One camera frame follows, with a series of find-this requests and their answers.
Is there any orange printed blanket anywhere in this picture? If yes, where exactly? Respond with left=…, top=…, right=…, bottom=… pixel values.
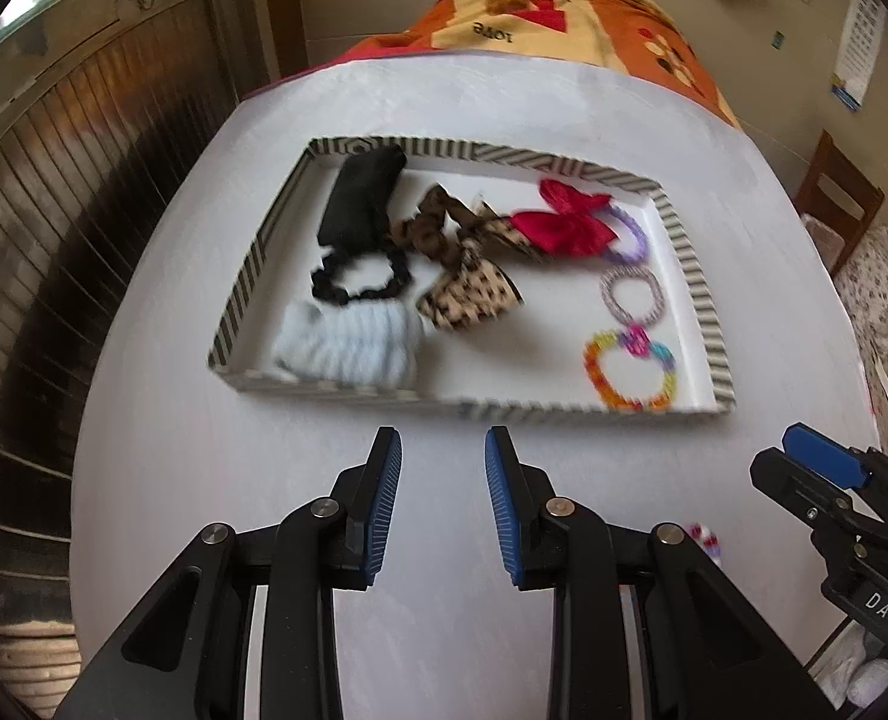
left=331, top=0, right=741, bottom=128

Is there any light blue fluffy headband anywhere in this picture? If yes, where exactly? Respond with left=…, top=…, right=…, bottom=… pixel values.
left=271, top=300, right=426, bottom=383

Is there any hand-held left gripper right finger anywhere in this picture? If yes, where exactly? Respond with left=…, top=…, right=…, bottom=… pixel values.
left=485, top=426, right=835, bottom=720

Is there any striped cardboard box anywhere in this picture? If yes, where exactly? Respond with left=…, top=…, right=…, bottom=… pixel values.
left=205, top=133, right=737, bottom=425

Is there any rainbow bead bracelet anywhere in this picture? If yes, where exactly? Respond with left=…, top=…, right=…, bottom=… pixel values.
left=583, top=324, right=677, bottom=413

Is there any multicoloured flower bead bracelet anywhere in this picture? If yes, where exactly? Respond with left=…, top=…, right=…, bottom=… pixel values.
left=685, top=522, right=724, bottom=569

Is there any wall calendar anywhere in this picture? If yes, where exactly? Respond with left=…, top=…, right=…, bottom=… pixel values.
left=832, top=0, right=888, bottom=110

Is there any red satin bow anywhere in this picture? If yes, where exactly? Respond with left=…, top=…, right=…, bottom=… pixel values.
left=510, top=178, right=616, bottom=260

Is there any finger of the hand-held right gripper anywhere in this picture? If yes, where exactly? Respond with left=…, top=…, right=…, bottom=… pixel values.
left=750, top=424, right=869, bottom=541

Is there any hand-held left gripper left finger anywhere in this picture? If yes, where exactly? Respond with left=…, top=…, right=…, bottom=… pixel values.
left=54, top=426, right=403, bottom=720

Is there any silver rhinestone hair tie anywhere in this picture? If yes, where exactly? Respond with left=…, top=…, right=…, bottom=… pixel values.
left=600, top=264, right=666, bottom=325

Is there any black scrunchie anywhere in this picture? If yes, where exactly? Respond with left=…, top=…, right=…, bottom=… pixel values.
left=310, top=249, right=413, bottom=310

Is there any brown scrunchie with leopard bow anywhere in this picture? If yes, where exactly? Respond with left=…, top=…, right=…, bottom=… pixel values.
left=391, top=186, right=544, bottom=332

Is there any wooden slatted cabinet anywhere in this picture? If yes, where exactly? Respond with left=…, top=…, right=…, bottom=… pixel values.
left=0, top=0, right=317, bottom=616

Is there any purple bead bracelet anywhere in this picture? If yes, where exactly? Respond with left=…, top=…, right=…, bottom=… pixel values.
left=601, top=202, right=651, bottom=265

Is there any wooden chair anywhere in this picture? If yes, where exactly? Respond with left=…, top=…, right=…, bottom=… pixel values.
left=793, top=131, right=886, bottom=275

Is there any white cloth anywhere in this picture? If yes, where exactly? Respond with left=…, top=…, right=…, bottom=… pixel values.
left=811, top=619, right=888, bottom=707

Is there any black cloth headband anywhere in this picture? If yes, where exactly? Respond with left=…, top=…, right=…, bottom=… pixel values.
left=318, top=148, right=407, bottom=250

